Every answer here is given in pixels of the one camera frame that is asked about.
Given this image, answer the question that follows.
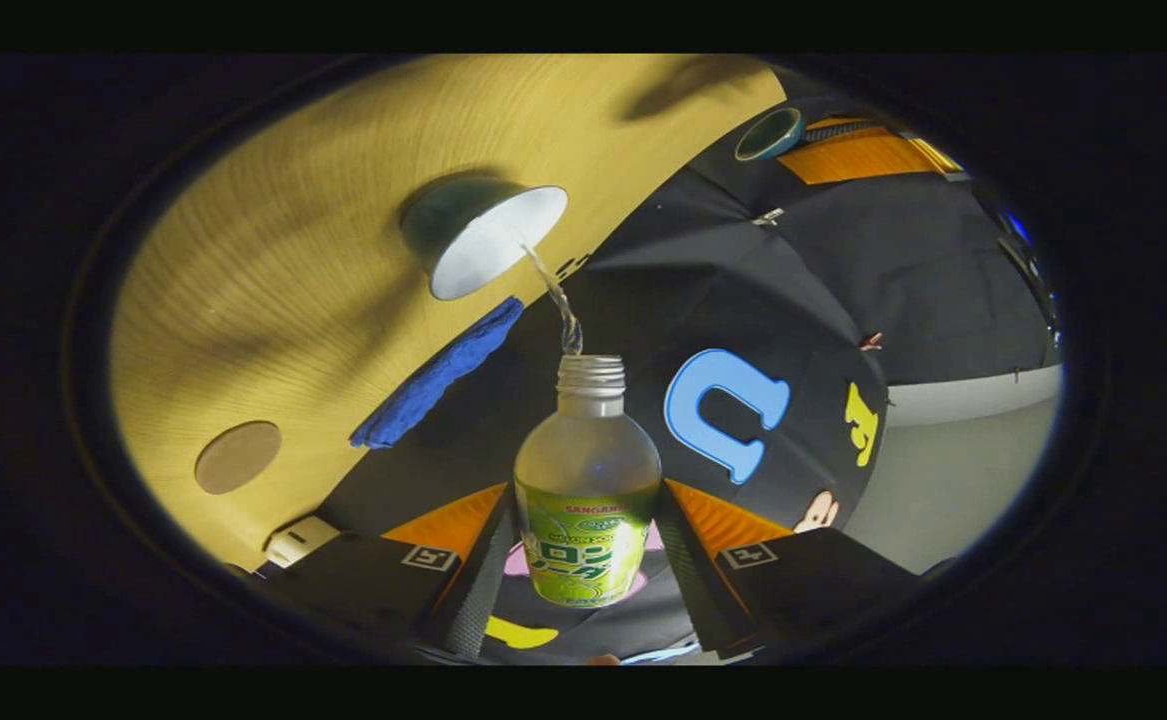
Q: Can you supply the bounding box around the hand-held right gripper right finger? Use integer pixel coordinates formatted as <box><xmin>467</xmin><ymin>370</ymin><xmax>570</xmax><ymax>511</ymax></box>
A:
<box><xmin>655</xmin><ymin>478</ymin><xmax>954</xmax><ymax>656</ymax></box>

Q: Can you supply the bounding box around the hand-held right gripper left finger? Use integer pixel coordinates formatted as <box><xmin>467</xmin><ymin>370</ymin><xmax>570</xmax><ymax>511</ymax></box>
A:
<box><xmin>228</xmin><ymin>482</ymin><xmax>521</xmax><ymax>661</ymax></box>

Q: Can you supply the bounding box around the teal teacup lid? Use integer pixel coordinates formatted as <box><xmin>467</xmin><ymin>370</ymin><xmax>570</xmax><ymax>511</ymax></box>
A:
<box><xmin>735</xmin><ymin>107</ymin><xmax>806</xmax><ymax>162</ymax></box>

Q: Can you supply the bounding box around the silver green label water bottle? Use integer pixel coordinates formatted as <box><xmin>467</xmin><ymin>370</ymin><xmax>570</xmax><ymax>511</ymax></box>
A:
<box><xmin>514</xmin><ymin>355</ymin><xmax>663</xmax><ymax>608</ymax></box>

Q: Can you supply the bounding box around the round cork coaster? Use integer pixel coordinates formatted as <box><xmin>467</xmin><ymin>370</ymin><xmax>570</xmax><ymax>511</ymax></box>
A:
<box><xmin>195</xmin><ymin>421</ymin><xmax>282</xmax><ymax>495</ymax></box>

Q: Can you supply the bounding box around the teal teacup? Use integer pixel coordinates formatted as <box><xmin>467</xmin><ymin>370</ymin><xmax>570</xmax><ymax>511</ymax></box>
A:
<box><xmin>401</xmin><ymin>178</ymin><xmax>569</xmax><ymax>301</ymax></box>

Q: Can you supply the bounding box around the poured water stream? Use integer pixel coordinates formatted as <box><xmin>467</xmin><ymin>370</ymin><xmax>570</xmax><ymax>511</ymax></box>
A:
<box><xmin>521</xmin><ymin>240</ymin><xmax>584</xmax><ymax>356</ymax></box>

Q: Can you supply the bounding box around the white toaster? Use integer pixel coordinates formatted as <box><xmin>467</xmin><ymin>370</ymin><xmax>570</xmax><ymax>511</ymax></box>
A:
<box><xmin>265</xmin><ymin>515</ymin><xmax>342</xmax><ymax>569</ymax></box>

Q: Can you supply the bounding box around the blue folded towel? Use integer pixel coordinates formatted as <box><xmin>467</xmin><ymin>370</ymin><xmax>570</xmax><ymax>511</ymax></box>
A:
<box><xmin>350</xmin><ymin>297</ymin><xmax>526</xmax><ymax>449</ymax></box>

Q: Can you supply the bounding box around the black backdrop cloth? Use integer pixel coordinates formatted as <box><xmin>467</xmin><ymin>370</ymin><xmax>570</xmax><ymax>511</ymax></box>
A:
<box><xmin>318</xmin><ymin>65</ymin><xmax>1064</xmax><ymax>666</ymax></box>

